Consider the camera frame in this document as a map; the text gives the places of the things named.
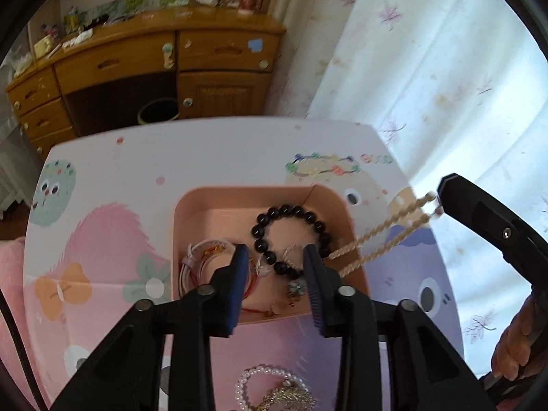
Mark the dark waste bin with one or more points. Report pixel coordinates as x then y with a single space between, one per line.
158 113

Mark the white floral curtain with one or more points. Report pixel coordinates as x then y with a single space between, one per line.
428 72

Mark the pink blanket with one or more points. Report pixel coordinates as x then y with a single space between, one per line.
10 274

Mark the white lace cloth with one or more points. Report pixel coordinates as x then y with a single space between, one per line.
8 171

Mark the green printed picture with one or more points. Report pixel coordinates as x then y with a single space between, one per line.
128 2

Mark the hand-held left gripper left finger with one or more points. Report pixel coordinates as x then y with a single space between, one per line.
234 295

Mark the small white bottle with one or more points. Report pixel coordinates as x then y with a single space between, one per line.
207 1

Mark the pink plastic box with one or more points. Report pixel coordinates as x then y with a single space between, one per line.
222 218

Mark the wooden desk with drawers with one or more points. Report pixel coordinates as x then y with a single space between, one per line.
128 55

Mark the person's right hand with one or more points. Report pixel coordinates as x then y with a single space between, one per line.
513 342

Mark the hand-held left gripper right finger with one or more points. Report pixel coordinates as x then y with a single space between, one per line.
316 295

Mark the yellow mug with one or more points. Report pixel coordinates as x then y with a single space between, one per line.
43 47

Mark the silver wrist watch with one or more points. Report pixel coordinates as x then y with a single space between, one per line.
185 272

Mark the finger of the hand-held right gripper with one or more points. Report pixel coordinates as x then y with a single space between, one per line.
475 209

